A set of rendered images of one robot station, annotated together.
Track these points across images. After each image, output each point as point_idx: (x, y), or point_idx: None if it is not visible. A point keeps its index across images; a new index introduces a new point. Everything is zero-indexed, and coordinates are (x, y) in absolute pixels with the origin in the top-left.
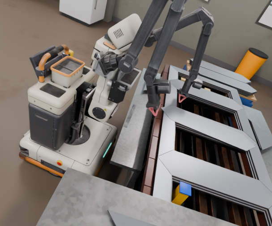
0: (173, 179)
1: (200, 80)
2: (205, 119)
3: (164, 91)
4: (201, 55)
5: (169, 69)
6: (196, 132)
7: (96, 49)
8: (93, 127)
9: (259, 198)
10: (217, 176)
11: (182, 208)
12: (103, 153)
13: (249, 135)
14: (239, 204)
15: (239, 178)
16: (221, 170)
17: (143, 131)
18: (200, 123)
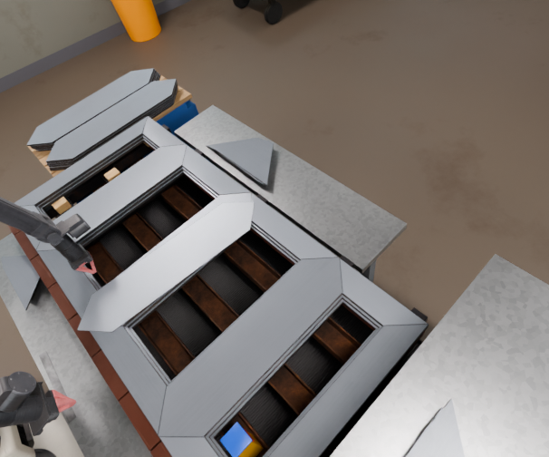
0: (212, 434)
1: (72, 219)
2: (156, 249)
3: (19, 402)
4: (7, 209)
5: None
6: (168, 293)
7: None
8: (43, 436)
9: (322, 291)
10: (255, 336)
11: None
12: None
13: (233, 191)
14: (312, 335)
15: (278, 296)
16: (250, 317)
17: (104, 383)
18: (157, 268)
